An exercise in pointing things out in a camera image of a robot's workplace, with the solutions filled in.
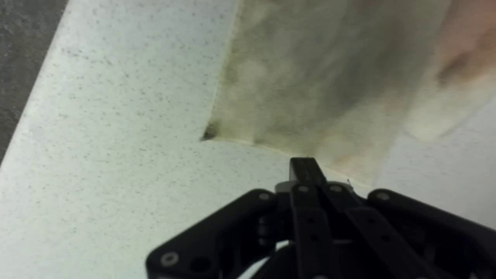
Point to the cream cloth towel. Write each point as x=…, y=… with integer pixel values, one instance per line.
x=319, y=71

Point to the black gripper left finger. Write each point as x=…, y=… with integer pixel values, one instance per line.
x=242, y=232

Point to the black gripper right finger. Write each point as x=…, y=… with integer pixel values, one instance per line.
x=408, y=232

